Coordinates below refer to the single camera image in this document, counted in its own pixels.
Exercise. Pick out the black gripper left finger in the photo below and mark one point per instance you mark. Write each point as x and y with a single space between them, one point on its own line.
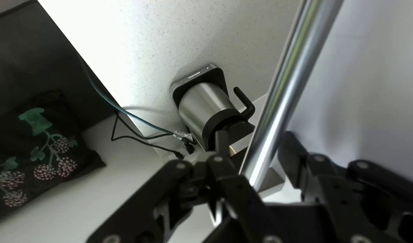
158 207

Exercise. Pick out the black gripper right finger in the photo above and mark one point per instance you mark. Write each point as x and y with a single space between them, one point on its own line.
361 203

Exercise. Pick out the chrome cupboard door handle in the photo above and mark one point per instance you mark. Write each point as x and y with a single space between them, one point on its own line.
304 45

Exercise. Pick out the stainless drip coffee maker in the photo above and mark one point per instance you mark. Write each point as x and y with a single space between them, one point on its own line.
204 106

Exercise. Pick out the floral dark bench cushion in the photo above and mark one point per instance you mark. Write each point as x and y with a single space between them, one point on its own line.
41 148

